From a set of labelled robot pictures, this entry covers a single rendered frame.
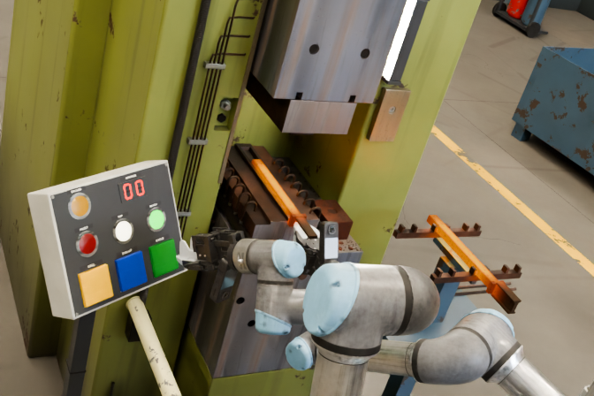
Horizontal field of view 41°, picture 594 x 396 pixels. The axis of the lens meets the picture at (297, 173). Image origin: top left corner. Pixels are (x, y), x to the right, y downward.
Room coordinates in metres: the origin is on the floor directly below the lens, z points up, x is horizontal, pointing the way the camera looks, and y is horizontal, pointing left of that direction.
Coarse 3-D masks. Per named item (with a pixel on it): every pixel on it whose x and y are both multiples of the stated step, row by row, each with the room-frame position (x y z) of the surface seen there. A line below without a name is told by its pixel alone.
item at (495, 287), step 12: (432, 216) 2.16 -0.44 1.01; (444, 228) 2.10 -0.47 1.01; (456, 240) 2.05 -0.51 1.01; (456, 252) 2.02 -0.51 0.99; (468, 252) 2.01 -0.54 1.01; (468, 264) 1.97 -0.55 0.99; (480, 264) 1.96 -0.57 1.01; (480, 276) 1.92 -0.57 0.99; (492, 276) 1.92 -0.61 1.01; (492, 288) 1.87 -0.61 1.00; (504, 288) 1.85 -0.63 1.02; (504, 300) 1.84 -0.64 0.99; (516, 300) 1.81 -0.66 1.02
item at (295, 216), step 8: (256, 160) 2.18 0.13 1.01; (256, 168) 2.14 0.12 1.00; (264, 168) 2.14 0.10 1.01; (264, 176) 2.09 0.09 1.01; (272, 176) 2.11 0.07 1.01; (272, 184) 2.06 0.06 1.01; (280, 192) 2.03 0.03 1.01; (280, 200) 1.99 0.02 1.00; (288, 200) 2.00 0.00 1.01; (288, 208) 1.95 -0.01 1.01; (296, 208) 1.97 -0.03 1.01; (296, 216) 1.91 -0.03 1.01; (304, 216) 1.92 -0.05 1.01; (288, 224) 1.91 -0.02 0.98; (304, 224) 1.89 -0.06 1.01; (312, 232) 1.85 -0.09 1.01
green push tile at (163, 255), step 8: (168, 240) 1.58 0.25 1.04; (152, 248) 1.53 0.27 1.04; (160, 248) 1.55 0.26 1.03; (168, 248) 1.57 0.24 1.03; (152, 256) 1.52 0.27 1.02; (160, 256) 1.54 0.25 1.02; (168, 256) 1.56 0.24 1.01; (152, 264) 1.52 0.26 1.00; (160, 264) 1.53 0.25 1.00; (168, 264) 1.55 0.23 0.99; (176, 264) 1.57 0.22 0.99; (160, 272) 1.52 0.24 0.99
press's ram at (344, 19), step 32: (288, 0) 1.88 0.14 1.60; (320, 0) 1.86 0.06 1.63; (352, 0) 1.91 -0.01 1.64; (384, 0) 1.96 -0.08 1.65; (288, 32) 1.84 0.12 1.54; (320, 32) 1.87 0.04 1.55; (352, 32) 1.92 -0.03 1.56; (384, 32) 1.97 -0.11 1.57; (256, 64) 1.94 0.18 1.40; (288, 64) 1.84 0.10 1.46; (320, 64) 1.89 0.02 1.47; (352, 64) 1.94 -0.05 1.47; (384, 64) 1.99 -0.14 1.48; (288, 96) 1.85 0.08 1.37; (320, 96) 1.90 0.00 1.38; (352, 96) 1.98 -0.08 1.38
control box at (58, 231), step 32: (160, 160) 1.68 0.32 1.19; (32, 192) 1.43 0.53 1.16; (64, 192) 1.42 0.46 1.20; (96, 192) 1.48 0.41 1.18; (128, 192) 1.54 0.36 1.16; (160, 192) 1.62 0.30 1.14; (64, 224) 1.39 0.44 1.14; (96, 224) 1.45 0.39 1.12; (64, 256) 1.36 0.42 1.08; (96, 256) 1.42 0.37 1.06; (64, 288) 1.34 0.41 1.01
